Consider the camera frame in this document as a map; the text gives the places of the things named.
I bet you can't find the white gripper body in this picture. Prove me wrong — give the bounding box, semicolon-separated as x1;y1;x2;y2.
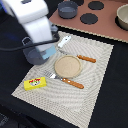
23;16;53;52

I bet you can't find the yellow toy box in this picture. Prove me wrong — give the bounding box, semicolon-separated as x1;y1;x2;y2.
24;77;46;90

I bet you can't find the light blue toy carton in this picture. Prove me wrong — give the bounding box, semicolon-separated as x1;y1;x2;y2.
42;45;56;59

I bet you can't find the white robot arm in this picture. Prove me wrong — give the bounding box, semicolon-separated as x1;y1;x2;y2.
0;0;53;52

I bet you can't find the dark grey pot on stove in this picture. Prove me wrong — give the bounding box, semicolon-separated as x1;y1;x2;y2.
58;1;78;19

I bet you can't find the round wooden plate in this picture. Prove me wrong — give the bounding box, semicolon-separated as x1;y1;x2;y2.
54;55;82;78

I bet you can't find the beige bowl on stove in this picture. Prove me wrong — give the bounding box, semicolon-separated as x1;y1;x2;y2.
117;4;128;30

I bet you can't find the grey pot with handle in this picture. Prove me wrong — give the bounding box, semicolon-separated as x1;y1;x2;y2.
22;37;48;65

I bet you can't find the fork with wooden handle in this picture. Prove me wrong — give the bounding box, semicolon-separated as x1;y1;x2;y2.
44;70;84;89

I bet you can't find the knife with wooden handle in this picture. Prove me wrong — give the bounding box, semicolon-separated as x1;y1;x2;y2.
59;50;96;63

